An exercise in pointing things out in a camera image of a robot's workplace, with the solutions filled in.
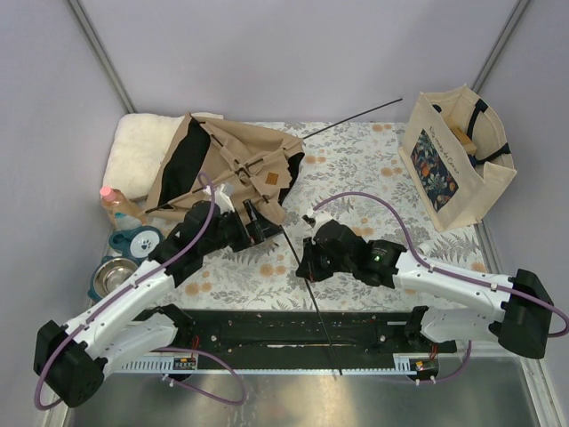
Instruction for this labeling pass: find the floral patterned table mat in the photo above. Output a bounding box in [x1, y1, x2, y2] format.
[162, 122, 486, 311]

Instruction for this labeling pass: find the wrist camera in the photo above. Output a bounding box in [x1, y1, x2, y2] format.
[203, 183, 235, 214]
[302, 212, 333, 232]

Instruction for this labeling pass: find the white fluffy cushion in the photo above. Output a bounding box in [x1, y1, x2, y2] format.
[102, 114, 184, 200]

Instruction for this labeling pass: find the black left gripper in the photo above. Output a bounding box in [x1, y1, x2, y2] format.
[201, 200, 283, 256]

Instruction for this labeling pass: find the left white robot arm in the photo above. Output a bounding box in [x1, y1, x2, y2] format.
[33, 200, 282, 410]

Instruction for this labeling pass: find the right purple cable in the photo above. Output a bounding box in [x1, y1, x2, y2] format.
[309, 191, 569, 386]

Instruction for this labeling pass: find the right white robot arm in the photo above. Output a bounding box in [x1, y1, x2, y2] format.
[296, 216, 553, 359]

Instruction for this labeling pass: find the pink capped plastic bottle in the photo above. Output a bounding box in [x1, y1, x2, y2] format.
[100, 186, 146, 230]

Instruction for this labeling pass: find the beige fabric pet tent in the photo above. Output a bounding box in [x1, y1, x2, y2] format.
[145, 114, 305, 226]

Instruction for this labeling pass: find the purple cable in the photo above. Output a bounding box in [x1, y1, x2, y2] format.
[309, 191, 569, 386]
[35, 172, 248, 409]

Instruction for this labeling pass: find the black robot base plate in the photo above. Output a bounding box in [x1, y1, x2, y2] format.
[157, 304, 457, 358]

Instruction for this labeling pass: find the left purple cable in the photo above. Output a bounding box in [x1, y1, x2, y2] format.
[35, 172, 248, 409]

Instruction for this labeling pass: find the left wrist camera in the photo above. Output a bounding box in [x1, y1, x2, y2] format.
[203, 183, 235, 214]

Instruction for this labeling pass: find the black tent pole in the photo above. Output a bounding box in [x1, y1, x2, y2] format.
[281, 222, 343, 378]
[146, 97, 403, 213]

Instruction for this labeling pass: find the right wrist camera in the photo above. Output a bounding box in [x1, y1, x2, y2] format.
[302, 212, 333, 232]

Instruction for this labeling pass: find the wooden block in bag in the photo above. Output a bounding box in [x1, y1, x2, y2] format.
[444, 116, 477, 156]

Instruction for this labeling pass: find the teal double pet bowl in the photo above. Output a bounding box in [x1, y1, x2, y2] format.
[87, 226, 164, 303]

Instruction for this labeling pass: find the cream floral tote bag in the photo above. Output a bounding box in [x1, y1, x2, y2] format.
[398, 85, 517, 232]

